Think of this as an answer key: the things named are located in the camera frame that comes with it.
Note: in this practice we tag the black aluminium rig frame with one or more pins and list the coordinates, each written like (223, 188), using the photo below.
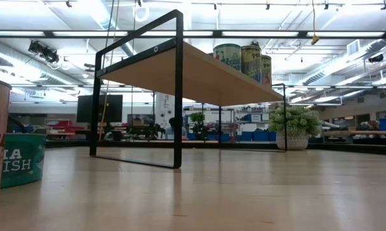
(340, 148)

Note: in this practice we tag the small green background plant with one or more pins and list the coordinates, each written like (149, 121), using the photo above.
(197, 118)

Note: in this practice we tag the yellow label peas can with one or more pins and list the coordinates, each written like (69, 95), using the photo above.
(266, 70)

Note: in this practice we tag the blue peas tin can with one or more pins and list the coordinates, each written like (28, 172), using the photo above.
(251, 62)

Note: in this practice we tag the black ceiling device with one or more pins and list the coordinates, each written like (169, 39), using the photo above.
(375, 58)

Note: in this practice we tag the red tool cart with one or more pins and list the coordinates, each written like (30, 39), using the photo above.
(64, 125)

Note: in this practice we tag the wooden workbench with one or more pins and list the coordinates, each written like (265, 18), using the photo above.
(366, 133)

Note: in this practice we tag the person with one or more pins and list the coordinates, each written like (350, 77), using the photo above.
(171, 122)

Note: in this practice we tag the wooden shelf black metal frame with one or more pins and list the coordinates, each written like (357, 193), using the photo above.
(212, 80)

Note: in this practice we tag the black ceiling-mounted device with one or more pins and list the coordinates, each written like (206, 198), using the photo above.
(45, 53)

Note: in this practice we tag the black monitor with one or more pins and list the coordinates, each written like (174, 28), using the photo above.
(114, 109)

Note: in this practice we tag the green potted plant white pot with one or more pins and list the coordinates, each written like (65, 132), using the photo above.
(295, 123)

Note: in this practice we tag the short teal tuna can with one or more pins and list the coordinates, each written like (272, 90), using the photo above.
(23, 160)

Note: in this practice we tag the black background robot arm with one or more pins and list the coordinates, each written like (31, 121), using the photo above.
(154, 130)

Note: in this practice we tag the mixed vegetables tin can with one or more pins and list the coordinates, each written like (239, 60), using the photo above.
(228, 56)

